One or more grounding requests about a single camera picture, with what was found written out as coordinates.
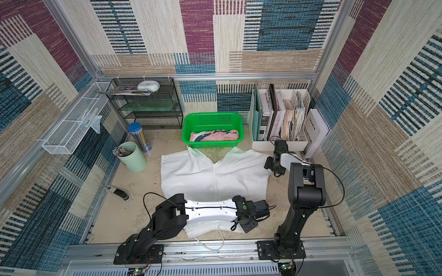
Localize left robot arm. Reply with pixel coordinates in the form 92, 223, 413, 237
113, 193, 271, 265

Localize green folder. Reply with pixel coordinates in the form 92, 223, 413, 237
252, 85, 262, 141

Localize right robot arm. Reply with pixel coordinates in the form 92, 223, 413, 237
257, 140, 326, 262

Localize grey Inedia magazine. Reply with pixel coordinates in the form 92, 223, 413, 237
304, 109, 329, 159

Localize white wire wall basket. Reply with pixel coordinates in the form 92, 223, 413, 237
42, 82, 109, 155

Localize pink shark print shorts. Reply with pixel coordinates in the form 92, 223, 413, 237
189, 129, 239, 142

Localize white plastic file organizer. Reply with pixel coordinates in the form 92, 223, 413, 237
249, 85, 310, 151

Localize white shirt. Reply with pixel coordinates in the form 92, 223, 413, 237
161, 147, 270, 238

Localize black wire shelf rack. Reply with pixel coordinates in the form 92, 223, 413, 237
105, 78, 184, 129

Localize black handheld tool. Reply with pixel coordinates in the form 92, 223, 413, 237
105, 186, 131, 202

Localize light green cup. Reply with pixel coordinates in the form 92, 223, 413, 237
113, 141, 147, 173

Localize blue lid cylindrical can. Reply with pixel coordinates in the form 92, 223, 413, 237
128, 122, 152, 153

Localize white round object on shelf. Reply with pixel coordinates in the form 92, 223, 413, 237
137, 80, 160, 93

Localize green plastic basket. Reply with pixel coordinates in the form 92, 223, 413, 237
182, 112, 244, 148

